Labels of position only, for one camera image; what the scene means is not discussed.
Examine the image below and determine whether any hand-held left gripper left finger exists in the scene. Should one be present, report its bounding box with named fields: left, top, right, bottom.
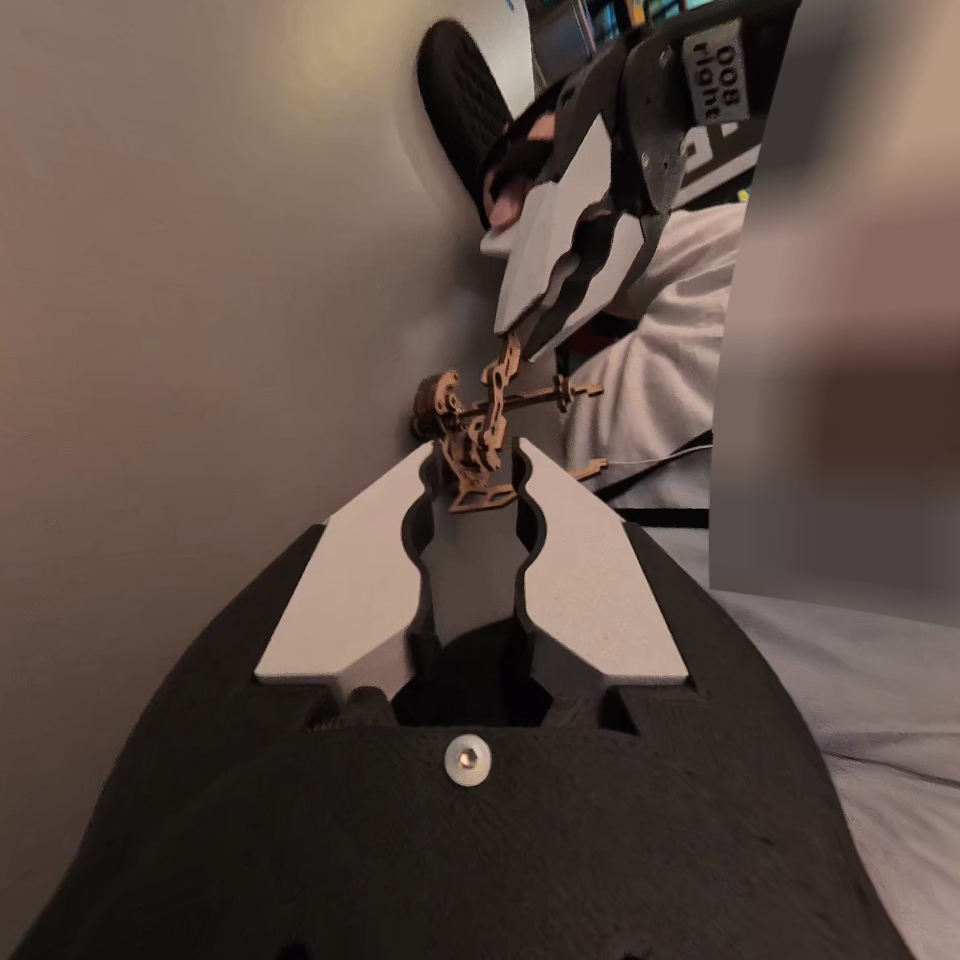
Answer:
left=253, top=439, right=441, bottom=705

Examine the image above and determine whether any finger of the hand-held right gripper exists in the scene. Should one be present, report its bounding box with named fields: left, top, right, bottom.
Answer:
left=478, top=111, right=618, bottom=336
left=527, top=210, right=655, bottom=363

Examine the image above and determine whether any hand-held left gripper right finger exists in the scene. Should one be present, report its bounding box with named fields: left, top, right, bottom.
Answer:
left=513, top=437, right=691, bottom=690

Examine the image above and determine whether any wooden gear model assembly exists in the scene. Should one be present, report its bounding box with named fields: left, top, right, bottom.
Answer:
left=408, top=369, right=607, bottom=516

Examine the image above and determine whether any person's right hand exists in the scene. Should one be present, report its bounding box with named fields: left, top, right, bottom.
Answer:
left=482, top=171, right=540, bottom=231

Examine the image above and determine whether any person's white shirt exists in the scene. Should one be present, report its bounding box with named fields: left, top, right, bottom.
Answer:
left=561, top=201, right=747, bottom=526

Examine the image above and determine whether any cluttered background shelf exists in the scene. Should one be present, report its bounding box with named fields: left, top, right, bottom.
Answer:
left=525, top=0, right=676, bottom=84

